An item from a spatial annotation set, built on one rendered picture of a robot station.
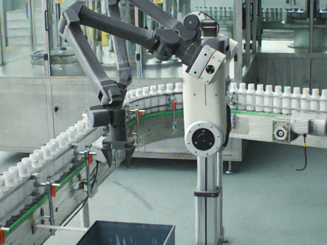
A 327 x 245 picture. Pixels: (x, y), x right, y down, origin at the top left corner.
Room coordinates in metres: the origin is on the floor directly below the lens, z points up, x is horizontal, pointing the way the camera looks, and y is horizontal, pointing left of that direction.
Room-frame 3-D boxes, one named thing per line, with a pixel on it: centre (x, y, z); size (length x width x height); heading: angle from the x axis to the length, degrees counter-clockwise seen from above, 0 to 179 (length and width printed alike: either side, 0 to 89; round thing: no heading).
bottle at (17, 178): (2.30, 0.57, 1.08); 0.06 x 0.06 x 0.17
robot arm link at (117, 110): (2.11, 0.16, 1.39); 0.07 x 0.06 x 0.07; 118
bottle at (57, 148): (2.71, 0.48, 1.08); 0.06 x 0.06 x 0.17
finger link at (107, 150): (2.12, 0.17, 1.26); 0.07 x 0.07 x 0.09; 78
